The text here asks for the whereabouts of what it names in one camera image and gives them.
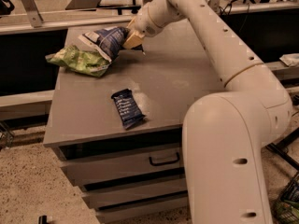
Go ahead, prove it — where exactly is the black drawer handle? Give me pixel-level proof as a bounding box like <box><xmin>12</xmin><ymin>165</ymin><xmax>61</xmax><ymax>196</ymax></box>
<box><xmin>149</xmin><ymin>152</ymin><xmax>180</xmax><ymax>167</ymax></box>

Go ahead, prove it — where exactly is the dark blue snack bar wrapper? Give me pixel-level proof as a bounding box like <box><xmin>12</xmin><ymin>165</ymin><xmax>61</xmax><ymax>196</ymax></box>
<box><xmin>111</xmin><ymin>89</ymin><xmax>145</xmax><ymax>130</ymax></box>

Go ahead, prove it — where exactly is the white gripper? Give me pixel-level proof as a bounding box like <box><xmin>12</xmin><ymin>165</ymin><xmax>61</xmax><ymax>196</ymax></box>
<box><xmin>122</xmin><ymin>3</ymin><xmax>162</xmax><ymax>49</ymax></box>

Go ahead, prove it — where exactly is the blue chip bag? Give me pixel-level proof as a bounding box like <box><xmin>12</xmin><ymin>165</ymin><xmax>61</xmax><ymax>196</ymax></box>
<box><xmin>78</xmin><ymin>27</ymin><xmax>130</xmax><ymax>63</ymax></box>

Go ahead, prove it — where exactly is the green jalapeno chip bag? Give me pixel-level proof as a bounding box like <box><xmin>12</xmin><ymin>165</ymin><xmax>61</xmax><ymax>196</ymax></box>
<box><xmin>46</xmin><ymin>45</ymin><xmax>110</xmax><ymax>77</ymax></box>

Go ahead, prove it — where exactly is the metal railing frame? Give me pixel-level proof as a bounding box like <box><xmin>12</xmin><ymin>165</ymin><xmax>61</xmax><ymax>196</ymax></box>
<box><xmin>0</xmin><ymin>0</ymin><xmax>299</xmax><ymax>36</ymax></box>

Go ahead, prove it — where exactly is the wire basket with items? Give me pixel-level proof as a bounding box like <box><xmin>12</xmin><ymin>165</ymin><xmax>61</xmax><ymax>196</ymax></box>
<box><xmin>273</xmin><ymin>172</ymin><xmax>299</xmax><ymax>224</ymax></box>

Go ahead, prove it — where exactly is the black tripod leg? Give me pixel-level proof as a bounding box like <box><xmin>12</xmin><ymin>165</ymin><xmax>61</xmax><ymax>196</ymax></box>
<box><xmin>266</xmin><ymin>128</ymin><xmax>299</xmax><ymax>171</ymax></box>

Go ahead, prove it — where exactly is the grey drawer cabinet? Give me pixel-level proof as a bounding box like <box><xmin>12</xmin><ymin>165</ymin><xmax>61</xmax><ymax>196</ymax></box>
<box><xmin>44</xmin><ymin>21</ymin><xmax>222</xmax><ymax>224</ymax></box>

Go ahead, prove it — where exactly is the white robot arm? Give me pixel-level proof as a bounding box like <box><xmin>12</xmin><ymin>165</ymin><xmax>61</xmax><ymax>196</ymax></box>
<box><xmin>125</xmin><ymin>0</ymin><xmax>292</xmax><ymax>224</ymax></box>

